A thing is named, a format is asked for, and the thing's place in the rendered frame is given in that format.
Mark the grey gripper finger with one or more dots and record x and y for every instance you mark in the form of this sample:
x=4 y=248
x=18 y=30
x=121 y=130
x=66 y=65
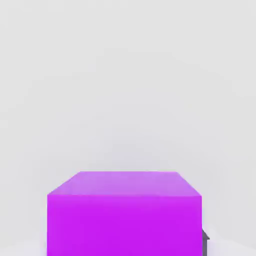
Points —
x=204 y=244

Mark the small purple cube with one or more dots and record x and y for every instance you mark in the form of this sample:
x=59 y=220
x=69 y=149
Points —
x=124 y=224

